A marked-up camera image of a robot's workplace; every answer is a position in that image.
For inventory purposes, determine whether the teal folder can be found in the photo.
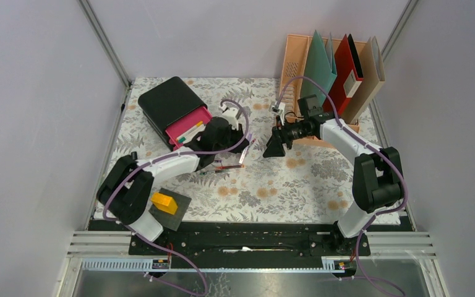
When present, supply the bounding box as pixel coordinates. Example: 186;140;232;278
304;30;337;93

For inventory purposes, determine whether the purple cable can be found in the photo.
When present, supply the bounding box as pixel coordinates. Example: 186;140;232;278
276;76;409;297
102;99;250;297

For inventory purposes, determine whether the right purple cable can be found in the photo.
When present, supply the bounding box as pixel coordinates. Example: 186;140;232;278
276;76;409;297

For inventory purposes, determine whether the orange gel pen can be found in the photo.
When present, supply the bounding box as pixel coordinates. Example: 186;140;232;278
215;165;245;170

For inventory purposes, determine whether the black mounting rail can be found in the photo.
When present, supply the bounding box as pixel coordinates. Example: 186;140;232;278
88;219;372;270

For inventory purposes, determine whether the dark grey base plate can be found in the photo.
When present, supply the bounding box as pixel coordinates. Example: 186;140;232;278
149;188;192;231

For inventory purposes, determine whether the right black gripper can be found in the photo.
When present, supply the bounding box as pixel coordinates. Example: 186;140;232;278
262;116;312;159

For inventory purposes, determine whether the yellow white marker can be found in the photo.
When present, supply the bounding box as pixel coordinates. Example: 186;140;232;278
177;121;203;141

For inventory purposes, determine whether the black gel pen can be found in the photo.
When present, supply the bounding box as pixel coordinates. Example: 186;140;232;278
199;169;230;176

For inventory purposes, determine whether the teal capped white marker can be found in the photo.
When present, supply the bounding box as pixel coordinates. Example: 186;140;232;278
176;125;205;144

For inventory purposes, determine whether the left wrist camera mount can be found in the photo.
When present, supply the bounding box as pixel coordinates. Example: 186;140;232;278
220;103;241;131

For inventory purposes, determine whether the yellow toy block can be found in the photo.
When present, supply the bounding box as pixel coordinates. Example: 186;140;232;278
150;192;178;215

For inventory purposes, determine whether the beige folder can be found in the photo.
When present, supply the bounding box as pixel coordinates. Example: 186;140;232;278
341;36;385;124

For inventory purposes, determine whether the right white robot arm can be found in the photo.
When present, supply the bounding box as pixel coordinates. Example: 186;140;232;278
263;95;404;255

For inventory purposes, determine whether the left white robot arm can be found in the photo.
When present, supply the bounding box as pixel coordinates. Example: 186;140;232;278
96;117;249;254

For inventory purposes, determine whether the peach plastic file organizer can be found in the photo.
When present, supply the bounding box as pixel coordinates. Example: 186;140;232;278
279;34;367;149

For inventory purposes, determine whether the black pink drawer box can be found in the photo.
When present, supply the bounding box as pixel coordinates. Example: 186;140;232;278
137;76;212;150

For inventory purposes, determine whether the purple capped white marker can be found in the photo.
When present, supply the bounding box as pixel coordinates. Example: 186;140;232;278
238;133;252;165

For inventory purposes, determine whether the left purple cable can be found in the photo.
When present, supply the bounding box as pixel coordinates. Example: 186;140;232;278
102;99;250;297

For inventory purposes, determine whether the red folder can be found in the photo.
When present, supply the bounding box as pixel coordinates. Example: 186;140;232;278
328;34;364;115

